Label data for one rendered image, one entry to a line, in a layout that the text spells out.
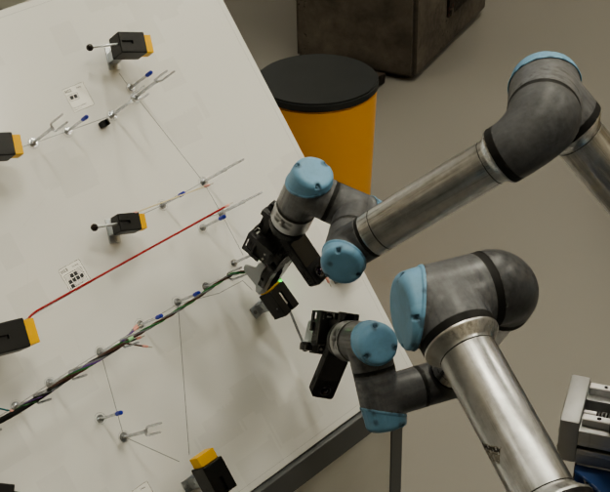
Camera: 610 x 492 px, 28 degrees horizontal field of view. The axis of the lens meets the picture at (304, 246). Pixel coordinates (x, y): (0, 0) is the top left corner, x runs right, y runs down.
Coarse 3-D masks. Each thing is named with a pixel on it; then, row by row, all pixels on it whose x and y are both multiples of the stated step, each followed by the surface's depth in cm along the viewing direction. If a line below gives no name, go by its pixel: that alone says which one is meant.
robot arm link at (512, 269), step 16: (496, 256) 179; (512, 256) 180; (512, 272) 178; (528, 272) 180; (512, 288) 177; (528, 288) 179; (512, 304) 178; (528, 304) 180; (512, 320) 181; (416, 368) 214; (432, 368) 212; (432, 384) 213; (448, 384) 210; (432, 400) 214
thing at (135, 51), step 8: (120, 32) 231; (128, 32) 232; (136, 32) 233; (112, 40) 232; (120, 40) 230; (128, 40) 232; (136, 40) 232; (144, 40) 234; (88, 48) 229; (104, 48) 238; (112, 48) 233; (120, 48) 230; (128, 48) 231; (136, 48) 232; (144, 48) 233; (112, 56) 233; (120, 56) 232; (128, 56) 233; (136, 56) 234; (112, 64) 238
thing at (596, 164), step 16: (528, 64) 197; (544, 64) 195; (560, 64) 196; (512, 80) 198; (528, 80) 192; (544, 80) 190; (560, 80) 191; (576, 80) 195; (512, 96) 192; (576, 96) 190; (592, 112) 196; (592, 128) 196; (576, 144) 197; (592, 144) 198; (608, 144) 199; (576, 160) 200; (592, 160) 199; (608, 160) 199; (592, 176) 200; (608, 176) 200; (592, 192) 204; (608, 192) 201; (608, 208) 204
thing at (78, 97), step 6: (78, 84) 233; (84, 84) 234; (66, 90) 232; (72, 90) 232; (78, 90) 233; (84, 90) 234; (66, 96) 231; (72, 96) 232; (78, 96) 233; (84, 96) 233; (90, 96) 234; (72, 102) 232; (78, 102) 232; (84, 102) 233; (90, 102) 234; (72, 108) 231; (78, 108) 232; (84, 108) 233
